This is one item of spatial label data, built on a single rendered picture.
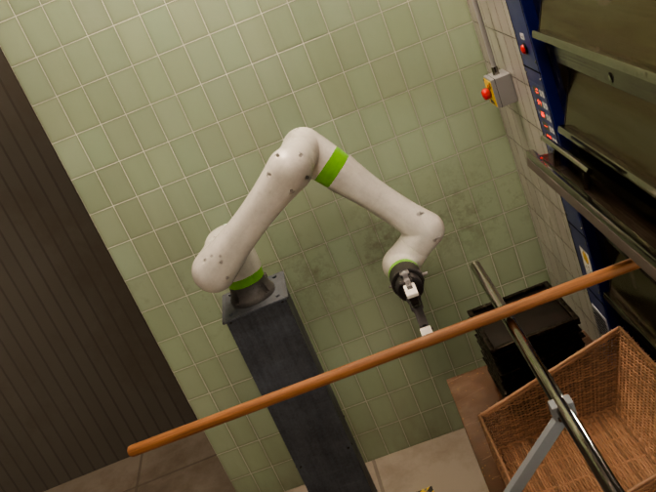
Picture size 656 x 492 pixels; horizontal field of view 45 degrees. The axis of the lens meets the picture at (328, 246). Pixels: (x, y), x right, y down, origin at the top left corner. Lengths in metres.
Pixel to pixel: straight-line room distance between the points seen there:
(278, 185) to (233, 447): 1.73
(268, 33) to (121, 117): 0.62
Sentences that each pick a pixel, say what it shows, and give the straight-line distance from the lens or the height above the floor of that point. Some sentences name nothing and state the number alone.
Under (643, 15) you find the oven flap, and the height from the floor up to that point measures 1.81.
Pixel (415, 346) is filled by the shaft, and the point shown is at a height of 1.20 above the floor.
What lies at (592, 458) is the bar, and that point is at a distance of 1.51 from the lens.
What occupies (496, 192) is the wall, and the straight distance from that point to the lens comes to 3.17.
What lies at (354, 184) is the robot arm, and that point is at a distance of 2.24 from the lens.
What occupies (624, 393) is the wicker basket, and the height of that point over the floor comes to 0.67.
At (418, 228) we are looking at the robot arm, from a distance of 2.27.
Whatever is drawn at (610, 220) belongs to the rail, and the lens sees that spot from 1.67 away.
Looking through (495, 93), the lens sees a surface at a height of 1.46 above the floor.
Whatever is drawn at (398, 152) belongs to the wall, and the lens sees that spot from 3.04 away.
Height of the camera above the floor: 2.16
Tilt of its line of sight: 21 degrees down
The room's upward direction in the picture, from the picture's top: 22 degrees counter-clockwise
